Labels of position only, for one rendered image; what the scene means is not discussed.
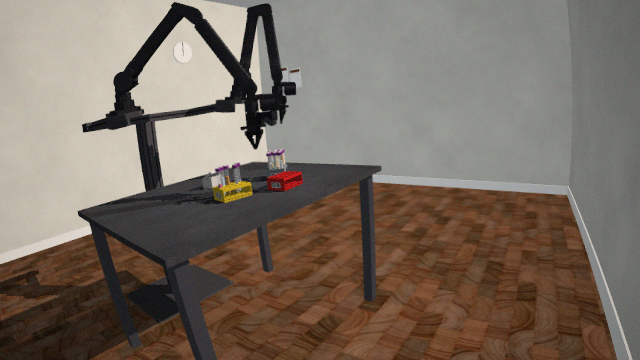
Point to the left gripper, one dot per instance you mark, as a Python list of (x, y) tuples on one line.
[(279, 102)]

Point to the yellow tube rack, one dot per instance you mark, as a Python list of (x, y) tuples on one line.
[(219, 192)]

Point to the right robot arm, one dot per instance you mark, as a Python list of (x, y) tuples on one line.
[(129, 77)]

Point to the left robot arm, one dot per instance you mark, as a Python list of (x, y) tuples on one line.
[(289, 88)]

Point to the red tube rack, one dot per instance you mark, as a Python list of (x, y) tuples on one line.
[(287, 181)]

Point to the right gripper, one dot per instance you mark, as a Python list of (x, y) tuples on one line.
[(253, 131)]

